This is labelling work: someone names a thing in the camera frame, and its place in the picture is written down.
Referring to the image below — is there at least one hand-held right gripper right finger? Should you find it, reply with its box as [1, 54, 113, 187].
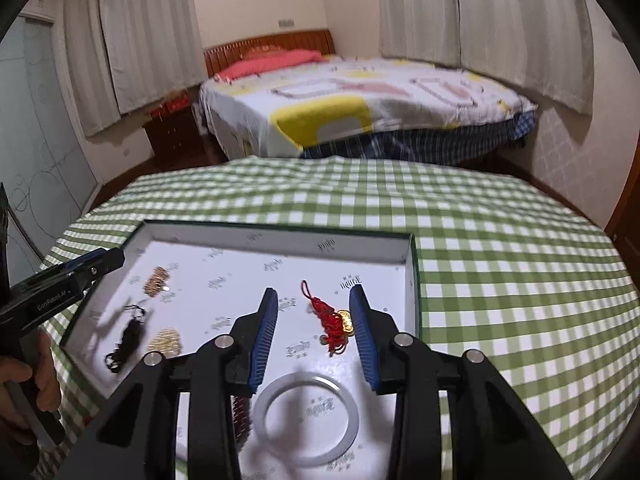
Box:
[348, 284, 576, 480]

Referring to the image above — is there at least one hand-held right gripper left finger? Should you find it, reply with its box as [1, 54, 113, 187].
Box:
[62, 287, 279, 480]

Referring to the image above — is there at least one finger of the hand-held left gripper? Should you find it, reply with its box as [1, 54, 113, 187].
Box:
[64, 251, 108, 271]
[70, 247, 126, 283]

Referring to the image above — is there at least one red knot charm gold ingot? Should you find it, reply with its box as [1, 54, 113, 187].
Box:
[300, 280, 358, 358]

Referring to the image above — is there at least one gold filigree brooch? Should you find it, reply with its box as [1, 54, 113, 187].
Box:
[144, 266, 173, 297]

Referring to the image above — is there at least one white jade bangle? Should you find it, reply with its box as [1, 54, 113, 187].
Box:
[252, 371, 360, 461]

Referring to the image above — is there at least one green shallow box white lining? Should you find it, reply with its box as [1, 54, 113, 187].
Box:
[60, 219, 423, 480]

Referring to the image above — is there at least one black cord necklace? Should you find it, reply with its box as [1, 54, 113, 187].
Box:
[104, 304, 147, 373]

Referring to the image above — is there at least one dark red bead bracelet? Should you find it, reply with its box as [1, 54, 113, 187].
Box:
[231, 394, 253, 448]

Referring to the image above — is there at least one gold beaded ornament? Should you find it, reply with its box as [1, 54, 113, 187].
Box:
[147, 327, 185, 358]

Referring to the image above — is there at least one person's left hand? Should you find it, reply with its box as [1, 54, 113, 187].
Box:
[0, 332, 62, 443]

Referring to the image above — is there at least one frosted glass wardrobe door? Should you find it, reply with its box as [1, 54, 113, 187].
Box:
[0, 15, 98, 281]

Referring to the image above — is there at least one dark wooden nightstand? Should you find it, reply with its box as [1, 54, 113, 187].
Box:
[142, 107, 208, 168]

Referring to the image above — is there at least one green checked tablecloth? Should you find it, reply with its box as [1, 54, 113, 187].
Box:
[40, 156, 631, 480]

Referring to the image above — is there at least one red gift box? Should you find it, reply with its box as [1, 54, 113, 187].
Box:
[150, 97, 191, 118]

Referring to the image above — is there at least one white curtain panel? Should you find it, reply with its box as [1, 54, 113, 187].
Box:
[450, 0, 596, 116]
[62, 0, 121, 138]
[377, 0, 463, 68]
[100, 0, 208, 116]

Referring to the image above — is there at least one blue plaid bed skirt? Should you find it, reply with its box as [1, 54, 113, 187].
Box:
[300, 110, 536, 166]

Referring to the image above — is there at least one patterned white yellow bed sheet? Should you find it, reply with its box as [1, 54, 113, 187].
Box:
[199, 55, 538, 158]

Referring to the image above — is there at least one pink pillow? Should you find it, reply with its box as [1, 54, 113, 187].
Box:
[216, 49, 331, 81]

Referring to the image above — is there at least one brown wooden door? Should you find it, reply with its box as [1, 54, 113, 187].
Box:
[605, 155, 640, 261]

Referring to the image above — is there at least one wooden bed headboard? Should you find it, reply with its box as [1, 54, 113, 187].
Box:
[204, 29, 336, 78]

